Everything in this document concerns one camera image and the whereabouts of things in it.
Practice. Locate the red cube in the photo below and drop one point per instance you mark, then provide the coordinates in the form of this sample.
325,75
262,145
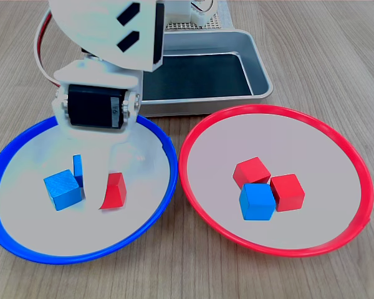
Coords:
288,193
251,171
116,191

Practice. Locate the blue cube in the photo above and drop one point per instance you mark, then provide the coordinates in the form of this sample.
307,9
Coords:
78,169
62,190
257,202

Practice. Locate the black tray mat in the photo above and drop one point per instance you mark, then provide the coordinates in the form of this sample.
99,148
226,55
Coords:
193,78

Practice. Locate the blue-rimmed white plate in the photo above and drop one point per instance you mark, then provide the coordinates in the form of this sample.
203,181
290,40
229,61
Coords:
65,236

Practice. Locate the steel tray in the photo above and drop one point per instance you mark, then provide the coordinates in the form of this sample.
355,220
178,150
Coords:
255,62

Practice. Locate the red-rimmed white plate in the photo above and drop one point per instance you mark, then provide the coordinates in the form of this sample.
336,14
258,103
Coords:
324,155

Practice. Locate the pale perforated base plate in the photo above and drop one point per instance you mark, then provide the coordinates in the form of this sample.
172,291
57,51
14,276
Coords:
177,26

